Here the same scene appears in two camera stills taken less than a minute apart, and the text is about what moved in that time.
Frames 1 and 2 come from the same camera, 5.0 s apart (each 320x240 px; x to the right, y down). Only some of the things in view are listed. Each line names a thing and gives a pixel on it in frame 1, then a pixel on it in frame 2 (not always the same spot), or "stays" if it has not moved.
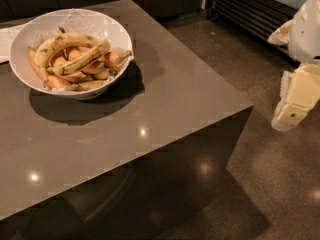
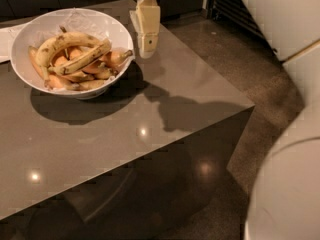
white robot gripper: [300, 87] to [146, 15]
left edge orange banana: [32, 57] stays
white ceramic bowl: [36, 27] stays
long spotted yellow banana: [96, 52] stays
